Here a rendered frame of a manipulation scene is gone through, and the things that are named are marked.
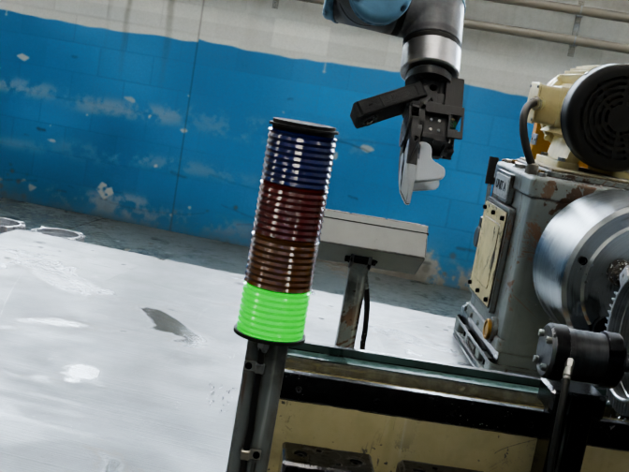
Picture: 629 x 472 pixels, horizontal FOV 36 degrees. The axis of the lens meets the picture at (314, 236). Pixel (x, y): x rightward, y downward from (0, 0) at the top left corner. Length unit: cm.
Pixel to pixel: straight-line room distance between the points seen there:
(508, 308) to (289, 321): 86
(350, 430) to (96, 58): 621
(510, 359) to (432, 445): 55
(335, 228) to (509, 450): 39
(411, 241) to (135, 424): 44
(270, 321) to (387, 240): 53
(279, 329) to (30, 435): 45
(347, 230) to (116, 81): 588
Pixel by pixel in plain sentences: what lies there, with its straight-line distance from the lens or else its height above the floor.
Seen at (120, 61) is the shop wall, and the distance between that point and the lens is 715.
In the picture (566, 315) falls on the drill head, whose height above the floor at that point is 99.
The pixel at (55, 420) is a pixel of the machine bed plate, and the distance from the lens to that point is 124.
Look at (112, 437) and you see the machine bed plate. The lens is 121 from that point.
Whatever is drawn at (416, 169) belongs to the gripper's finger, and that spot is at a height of 115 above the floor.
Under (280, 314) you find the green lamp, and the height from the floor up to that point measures 106.
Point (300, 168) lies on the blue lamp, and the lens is 81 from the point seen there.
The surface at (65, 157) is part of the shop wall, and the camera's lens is 732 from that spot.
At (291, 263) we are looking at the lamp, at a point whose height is 110.
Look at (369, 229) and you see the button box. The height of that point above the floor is 107.
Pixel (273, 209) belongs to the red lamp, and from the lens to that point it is 82.
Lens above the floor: 126
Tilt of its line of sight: 9 degrees down
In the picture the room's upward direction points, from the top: 10 degrees clockwise
